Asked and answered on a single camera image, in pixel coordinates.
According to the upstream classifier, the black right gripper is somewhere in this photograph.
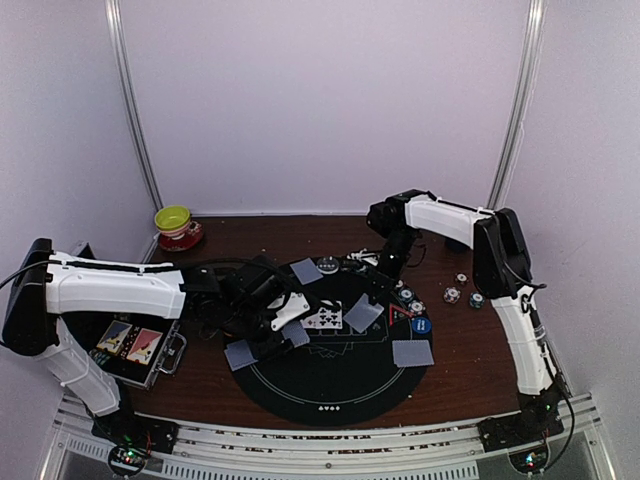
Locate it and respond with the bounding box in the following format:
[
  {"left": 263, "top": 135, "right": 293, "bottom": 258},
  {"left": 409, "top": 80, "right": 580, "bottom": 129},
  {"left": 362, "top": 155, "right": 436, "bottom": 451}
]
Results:
[{"left": 368, "top": 226, "right": 418, "bottom": 304}]

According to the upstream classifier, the red black triangle marker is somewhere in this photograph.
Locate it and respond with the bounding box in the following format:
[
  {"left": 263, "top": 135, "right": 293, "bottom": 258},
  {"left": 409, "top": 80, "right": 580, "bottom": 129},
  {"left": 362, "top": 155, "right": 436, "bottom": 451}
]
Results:
[{"left": 388, "top": 303, "right": 414, "bottom": 326}]

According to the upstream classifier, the blue card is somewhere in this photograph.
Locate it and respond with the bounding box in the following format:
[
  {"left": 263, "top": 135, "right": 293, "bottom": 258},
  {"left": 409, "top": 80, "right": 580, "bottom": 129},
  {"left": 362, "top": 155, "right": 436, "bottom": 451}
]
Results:
[
  {"left": 290, "top": 258, "right": 323, "bottom": 285},
  {"left": 391, "top": 340, "right": 435, "bottom": 368},
  {"left": 224, "top": 340, "right": 258, "bottom": 372}
]

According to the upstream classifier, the clear round dealer button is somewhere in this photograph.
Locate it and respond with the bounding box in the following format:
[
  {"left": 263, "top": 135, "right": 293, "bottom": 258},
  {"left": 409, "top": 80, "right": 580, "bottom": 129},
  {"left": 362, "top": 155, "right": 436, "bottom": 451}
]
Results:
[{"left": 316, "top": 256, "right": 340, "bottom": 275}]

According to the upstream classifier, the blue round blind button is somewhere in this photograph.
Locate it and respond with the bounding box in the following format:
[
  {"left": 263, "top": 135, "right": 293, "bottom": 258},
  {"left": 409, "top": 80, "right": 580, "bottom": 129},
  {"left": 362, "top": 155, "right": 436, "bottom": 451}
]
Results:
[{"left": 411, "top": 316, "right": 432, "bottom": 335}]

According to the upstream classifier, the ten of clubs card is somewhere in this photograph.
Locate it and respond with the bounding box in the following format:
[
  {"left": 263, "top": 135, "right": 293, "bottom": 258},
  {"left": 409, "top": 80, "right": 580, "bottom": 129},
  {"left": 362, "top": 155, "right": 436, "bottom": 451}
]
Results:
[{"left": 301, "top": 307, "right": 343, "bottom": 330}]

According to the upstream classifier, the blue playing card deck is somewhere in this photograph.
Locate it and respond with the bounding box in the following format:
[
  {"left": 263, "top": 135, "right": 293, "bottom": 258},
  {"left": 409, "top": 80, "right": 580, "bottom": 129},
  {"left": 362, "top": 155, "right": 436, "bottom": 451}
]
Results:
[{"left": 281, "top": 321, "right": 310, "bottom": 348}]

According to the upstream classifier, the blue white poker chip stack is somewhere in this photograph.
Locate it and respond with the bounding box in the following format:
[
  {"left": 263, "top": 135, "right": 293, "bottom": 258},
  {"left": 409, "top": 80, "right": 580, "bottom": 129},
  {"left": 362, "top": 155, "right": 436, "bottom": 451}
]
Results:
[{"left": 443, "top": 287, "right": 461, "bottom": 304}]

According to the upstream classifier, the green poker chip stack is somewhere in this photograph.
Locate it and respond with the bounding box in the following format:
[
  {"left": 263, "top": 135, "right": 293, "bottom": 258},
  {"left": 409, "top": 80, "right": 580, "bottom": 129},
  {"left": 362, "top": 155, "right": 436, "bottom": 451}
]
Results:
[{"left": 469, "top": 292, "right": 485, "bottom": 309}]

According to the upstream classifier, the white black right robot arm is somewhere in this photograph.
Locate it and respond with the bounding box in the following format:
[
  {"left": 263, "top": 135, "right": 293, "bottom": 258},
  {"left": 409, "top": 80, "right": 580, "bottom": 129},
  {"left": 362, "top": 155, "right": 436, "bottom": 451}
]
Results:
[{"left": 366, "top": 189, "right": 566, "bottom": 442}]

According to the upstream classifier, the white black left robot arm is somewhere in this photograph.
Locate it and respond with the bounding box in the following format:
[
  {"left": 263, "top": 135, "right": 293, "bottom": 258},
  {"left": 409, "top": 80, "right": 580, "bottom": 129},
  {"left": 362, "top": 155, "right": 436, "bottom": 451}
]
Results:
[{"left": 2, "top": 238, "right": 422, "bottom": 444}]

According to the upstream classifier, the round black poker mat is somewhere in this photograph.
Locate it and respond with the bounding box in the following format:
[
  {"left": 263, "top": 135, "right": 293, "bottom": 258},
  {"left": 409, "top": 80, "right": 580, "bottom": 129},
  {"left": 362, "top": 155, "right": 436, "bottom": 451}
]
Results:
[{"left": 233, "top": 282, "right": 433, "bottom": 427}]

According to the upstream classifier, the dark blue enamel mug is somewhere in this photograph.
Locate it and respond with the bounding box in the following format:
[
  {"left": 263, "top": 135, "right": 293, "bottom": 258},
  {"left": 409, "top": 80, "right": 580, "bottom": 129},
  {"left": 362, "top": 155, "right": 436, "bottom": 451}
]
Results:
[{"left": 445, "top": 238, "right": 470, "bottom": 253}]

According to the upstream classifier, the green bowl on red saucer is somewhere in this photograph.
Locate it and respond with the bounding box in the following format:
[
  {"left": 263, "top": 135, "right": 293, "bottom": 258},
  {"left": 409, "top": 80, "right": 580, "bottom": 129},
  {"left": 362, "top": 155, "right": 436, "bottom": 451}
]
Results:
[{"left": 154, "top": 205, "right": 204, "bottom": 252}]

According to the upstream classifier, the red card box in case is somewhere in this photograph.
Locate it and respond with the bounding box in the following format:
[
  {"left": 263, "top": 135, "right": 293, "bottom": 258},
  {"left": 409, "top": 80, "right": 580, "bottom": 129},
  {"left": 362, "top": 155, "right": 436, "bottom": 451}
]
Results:
[{"left": 126, "top": 329, "right": 162, "bottom": 365}]

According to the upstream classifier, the aluminium poker case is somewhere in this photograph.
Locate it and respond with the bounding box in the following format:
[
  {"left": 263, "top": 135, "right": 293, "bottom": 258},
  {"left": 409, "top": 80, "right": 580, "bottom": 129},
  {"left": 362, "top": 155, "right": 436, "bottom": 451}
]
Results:
[{"left": 89, "top": 313, "right": 188, "bottom": 390}]

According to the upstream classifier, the blue card box in case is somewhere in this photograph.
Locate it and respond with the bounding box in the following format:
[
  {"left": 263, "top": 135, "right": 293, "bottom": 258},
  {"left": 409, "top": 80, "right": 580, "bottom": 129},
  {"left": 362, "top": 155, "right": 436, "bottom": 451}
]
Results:
[{"left": 96, "top": 320, "right": 132, "bottom": 355}]

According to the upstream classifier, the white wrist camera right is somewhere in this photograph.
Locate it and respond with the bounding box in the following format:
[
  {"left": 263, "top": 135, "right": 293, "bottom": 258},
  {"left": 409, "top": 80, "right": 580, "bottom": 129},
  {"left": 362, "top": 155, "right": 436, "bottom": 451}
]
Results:
[{"left": 346, "top": 248, "right": 380, "bottom": 267}]

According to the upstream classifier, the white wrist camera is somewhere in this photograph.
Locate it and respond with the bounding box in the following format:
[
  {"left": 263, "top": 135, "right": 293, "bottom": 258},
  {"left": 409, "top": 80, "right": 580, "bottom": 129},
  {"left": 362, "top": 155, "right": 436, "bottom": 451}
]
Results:
[
  {"left": 346, "top": 248, "right": 380, "bottom": 267},
  {"left": 267, "top": 293, "right": 310, "bottom": 331}
]

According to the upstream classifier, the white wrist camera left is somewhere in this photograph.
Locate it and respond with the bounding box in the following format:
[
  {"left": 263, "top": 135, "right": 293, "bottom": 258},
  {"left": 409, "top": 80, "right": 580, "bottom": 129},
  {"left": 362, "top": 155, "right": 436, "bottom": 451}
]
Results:
[{"left": 267, "top": 293, "right": 310, "bottom": 331}]

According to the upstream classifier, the aluminium front rail frame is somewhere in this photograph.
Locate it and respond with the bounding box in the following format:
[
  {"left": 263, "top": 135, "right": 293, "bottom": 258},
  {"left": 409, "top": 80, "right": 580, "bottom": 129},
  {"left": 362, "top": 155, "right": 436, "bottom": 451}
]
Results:
[{"left": 37, "top": 392, "right": 616, "bottom": 480}]

